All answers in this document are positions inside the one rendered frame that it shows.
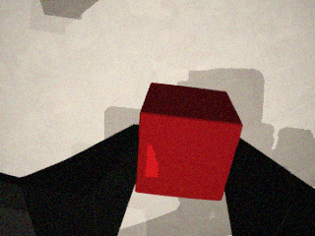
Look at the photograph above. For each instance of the red cube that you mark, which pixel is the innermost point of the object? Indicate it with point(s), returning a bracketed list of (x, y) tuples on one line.
[(187, 138)]

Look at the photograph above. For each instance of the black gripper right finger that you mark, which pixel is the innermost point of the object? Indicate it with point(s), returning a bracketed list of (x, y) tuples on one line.
[(263, 199)]

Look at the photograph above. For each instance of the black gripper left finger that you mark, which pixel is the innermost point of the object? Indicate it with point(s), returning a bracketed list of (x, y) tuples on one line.
[(84, 195)]

